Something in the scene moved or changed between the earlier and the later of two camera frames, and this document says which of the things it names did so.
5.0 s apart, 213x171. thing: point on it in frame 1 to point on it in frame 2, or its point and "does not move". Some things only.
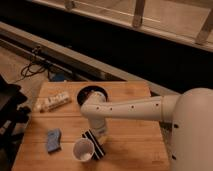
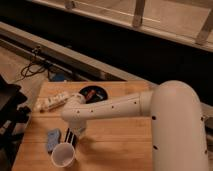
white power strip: x=42 y=104 does not move
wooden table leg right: x=206 y=28 does not move
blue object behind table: x=59 y=76 does not move
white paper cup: x=83 y=149 to x=62 y=154
